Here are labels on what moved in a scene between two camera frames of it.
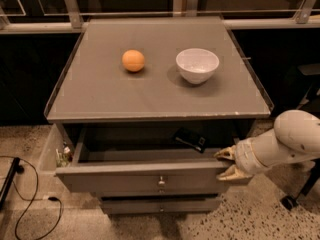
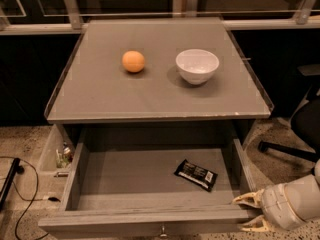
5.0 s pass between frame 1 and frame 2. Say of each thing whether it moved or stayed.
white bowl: stayed
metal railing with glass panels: stayed
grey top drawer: moved
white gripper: moved
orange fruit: stayed
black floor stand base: stayed
